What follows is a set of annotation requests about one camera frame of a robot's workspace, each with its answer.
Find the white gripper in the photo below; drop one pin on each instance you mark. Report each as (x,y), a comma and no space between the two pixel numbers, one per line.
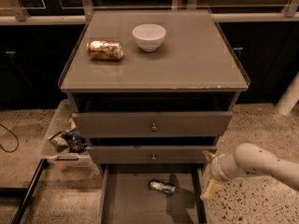
(216,168)

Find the silver blue redbull can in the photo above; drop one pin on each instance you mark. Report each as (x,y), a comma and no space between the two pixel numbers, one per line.
(162,187)

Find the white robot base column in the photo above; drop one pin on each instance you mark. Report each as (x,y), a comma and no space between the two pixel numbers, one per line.
(289,98)

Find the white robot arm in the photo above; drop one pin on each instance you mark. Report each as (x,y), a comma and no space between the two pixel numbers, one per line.
(247,160)

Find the grey top drawer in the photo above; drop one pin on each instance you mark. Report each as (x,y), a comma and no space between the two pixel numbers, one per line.
(137,124)

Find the grey drawer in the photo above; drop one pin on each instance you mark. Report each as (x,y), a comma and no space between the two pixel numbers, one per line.
(137,124)
(127,198)
(142,154)

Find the brass top drawer knob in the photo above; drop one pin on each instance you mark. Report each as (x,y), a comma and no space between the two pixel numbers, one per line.
(153,127)

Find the grey bottom drawer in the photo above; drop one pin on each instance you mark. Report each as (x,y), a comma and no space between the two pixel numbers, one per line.
(127,198)

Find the grey drawer cabinet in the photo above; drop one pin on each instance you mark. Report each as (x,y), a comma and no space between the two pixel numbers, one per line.
(193,70)

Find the grey middle drawer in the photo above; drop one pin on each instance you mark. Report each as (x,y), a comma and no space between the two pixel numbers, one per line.
(142,154)

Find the gold soda can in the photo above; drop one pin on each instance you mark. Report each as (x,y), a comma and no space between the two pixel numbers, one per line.
(105,50)

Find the dark blue snack bag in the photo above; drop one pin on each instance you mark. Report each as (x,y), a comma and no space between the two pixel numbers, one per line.
(76,143)

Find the white ceramic bowl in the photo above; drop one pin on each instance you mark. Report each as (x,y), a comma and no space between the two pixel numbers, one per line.
(149,37)

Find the clear plastic storage bin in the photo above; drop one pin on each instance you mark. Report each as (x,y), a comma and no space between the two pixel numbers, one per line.
(61,122)

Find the green snack bag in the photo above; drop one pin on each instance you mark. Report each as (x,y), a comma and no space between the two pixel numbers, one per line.
(59,143)

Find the black floor rail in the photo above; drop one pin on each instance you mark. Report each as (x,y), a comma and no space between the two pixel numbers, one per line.
(21,197)

